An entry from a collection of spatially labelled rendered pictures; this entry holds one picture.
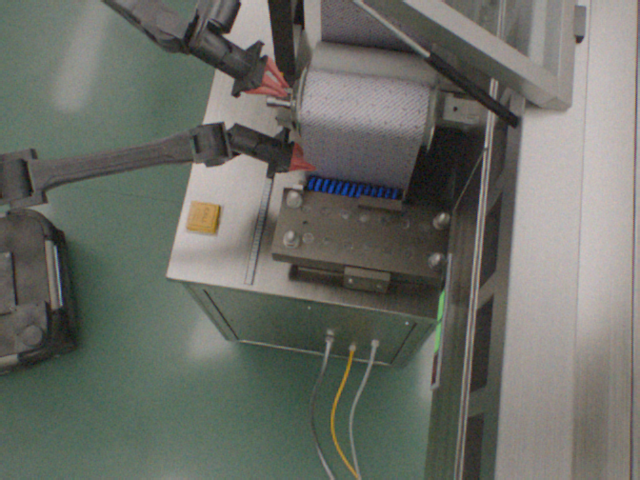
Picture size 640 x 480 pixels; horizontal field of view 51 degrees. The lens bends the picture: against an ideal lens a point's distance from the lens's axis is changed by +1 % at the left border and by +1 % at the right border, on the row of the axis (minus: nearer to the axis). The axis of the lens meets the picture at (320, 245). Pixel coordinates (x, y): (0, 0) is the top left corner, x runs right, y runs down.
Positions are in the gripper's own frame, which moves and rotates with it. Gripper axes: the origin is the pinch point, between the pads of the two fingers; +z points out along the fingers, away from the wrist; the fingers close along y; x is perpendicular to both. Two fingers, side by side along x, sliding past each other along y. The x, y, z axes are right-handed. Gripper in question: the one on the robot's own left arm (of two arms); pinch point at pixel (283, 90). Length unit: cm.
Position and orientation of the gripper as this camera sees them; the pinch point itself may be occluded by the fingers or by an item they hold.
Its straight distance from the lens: 135.1
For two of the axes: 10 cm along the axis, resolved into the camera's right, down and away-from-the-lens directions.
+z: 7.7, 3.5, 5.4
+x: 6.1, -1.4, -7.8
